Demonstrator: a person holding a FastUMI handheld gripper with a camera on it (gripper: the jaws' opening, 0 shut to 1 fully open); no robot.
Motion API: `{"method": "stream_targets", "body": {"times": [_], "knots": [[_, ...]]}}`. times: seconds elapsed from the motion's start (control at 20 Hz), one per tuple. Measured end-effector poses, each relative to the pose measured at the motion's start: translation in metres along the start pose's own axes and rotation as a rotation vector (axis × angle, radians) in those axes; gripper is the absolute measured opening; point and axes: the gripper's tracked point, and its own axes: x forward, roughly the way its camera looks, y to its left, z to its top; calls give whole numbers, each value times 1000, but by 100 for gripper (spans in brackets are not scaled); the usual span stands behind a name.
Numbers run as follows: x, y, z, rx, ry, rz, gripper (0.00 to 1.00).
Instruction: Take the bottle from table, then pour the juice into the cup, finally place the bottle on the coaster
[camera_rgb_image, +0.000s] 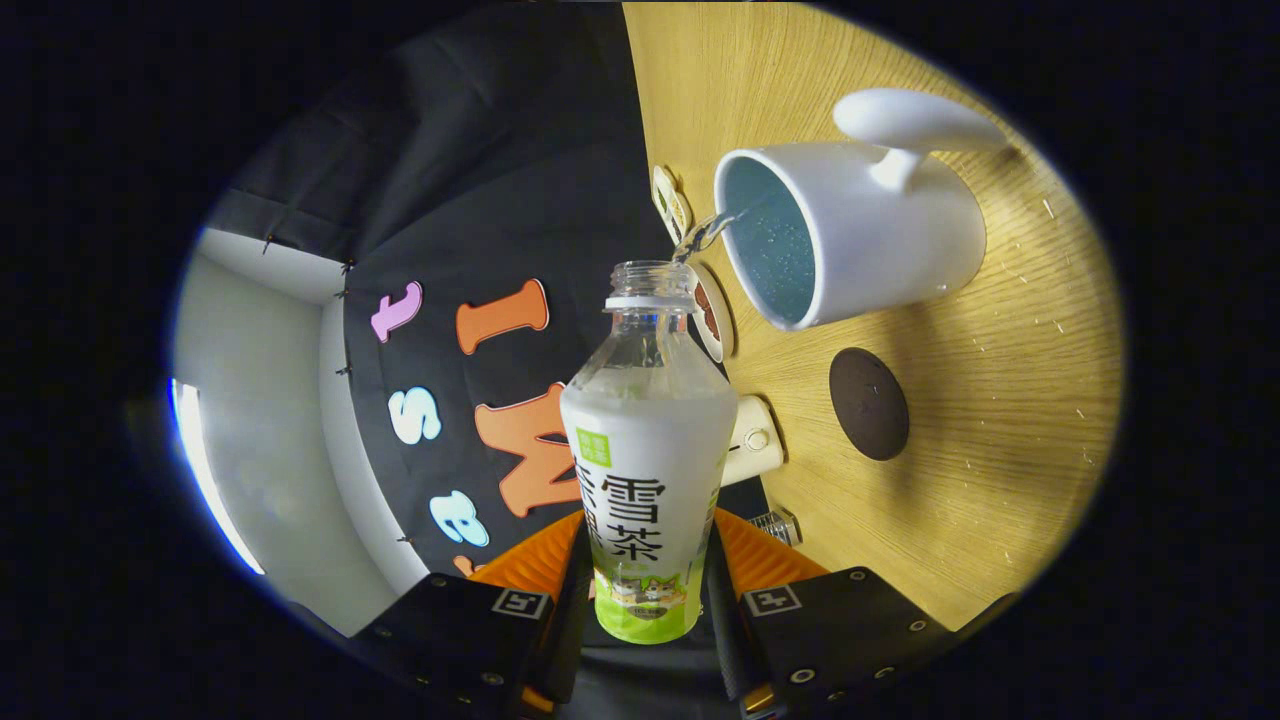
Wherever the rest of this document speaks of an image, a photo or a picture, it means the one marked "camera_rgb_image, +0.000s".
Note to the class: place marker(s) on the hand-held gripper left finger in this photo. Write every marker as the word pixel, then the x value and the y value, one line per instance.
pixel 570 620

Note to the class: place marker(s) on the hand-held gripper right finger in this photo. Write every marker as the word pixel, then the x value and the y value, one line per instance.
pixel 722 630

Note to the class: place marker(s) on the clear juice bottle white label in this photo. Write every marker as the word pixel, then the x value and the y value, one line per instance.
pixel 645 470

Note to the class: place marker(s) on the dark brown round coaster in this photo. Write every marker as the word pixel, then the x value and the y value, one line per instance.
pixel 868 405

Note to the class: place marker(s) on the clear juice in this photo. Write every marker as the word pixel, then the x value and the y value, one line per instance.
pixel 700 237

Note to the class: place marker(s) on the white cup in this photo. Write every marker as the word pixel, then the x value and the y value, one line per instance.
pixel 880 240

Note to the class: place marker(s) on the white toaster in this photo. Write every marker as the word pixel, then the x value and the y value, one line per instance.
pixel 755 440

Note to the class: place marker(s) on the white round plate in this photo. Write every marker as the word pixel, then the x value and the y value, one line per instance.
pixel 718 345

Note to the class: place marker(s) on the brown food pieces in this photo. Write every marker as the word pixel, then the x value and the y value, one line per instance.
pixel 707 315

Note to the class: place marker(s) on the wooden table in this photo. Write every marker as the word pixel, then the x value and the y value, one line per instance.
pixel 1000 400

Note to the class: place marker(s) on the white divided condiment dish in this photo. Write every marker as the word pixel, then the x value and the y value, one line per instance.
pixel 670 205

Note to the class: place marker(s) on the black backdrop cloth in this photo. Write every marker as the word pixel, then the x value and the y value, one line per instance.
pixel 450 200

